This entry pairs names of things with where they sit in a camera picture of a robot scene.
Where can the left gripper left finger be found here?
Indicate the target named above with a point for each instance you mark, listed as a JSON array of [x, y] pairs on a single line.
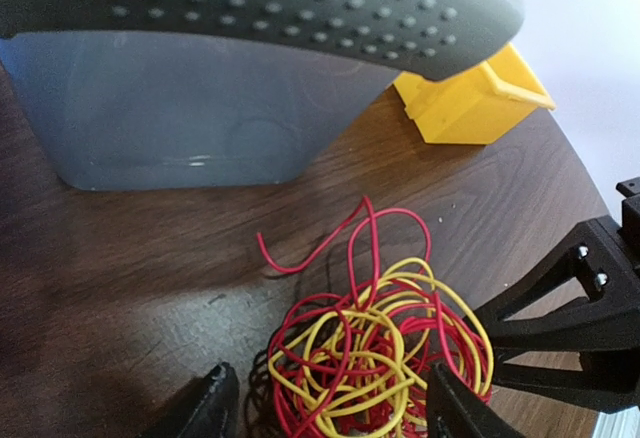
[[209, 408]]

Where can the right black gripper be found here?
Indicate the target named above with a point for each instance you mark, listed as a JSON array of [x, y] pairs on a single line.
[[582, 296]]

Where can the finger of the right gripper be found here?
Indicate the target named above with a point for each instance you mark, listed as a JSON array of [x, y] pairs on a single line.
[[608, 381]]

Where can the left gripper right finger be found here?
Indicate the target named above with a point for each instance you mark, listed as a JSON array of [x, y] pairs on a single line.
[[453, 410]]

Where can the yellow plastic bin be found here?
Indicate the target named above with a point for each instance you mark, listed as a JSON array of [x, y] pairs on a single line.
[[476, 107]]

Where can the grey transparent plastic tub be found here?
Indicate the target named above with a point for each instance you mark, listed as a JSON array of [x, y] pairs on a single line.
[[161, 94]]

